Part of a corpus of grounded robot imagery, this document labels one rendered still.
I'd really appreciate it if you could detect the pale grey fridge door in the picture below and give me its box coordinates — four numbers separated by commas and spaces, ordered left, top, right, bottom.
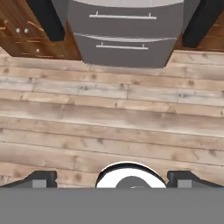
71, 0, 186, 9

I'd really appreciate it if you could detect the plain wooden cupboard run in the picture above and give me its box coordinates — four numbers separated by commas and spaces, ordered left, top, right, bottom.
174, 10, 224, 53

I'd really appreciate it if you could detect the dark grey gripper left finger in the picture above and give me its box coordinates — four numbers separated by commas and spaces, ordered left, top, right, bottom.
0, 170, 58, 189

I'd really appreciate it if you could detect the black fridge side panel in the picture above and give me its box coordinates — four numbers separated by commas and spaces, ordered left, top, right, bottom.
26, 0, 66, 42
181, 0, 224, 49

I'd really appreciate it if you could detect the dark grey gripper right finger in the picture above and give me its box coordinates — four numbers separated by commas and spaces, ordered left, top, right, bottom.
166, 170, 224, 189

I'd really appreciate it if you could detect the round white and black object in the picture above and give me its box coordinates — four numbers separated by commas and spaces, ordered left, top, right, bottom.
94, 161, 167, 189

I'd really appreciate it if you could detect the silver fridge drawer handle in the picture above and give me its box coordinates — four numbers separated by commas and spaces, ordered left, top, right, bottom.
88, 11, 158, 21
95, 41, 150, 51

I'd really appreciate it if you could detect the wooden cupboard run with knobs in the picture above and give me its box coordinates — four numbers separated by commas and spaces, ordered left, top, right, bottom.
0, 0, 83, 61

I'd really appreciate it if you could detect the grey fridge drawer front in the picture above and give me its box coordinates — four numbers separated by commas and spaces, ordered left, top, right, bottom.
73, 32, 179, 69
66, 0, 186, 40

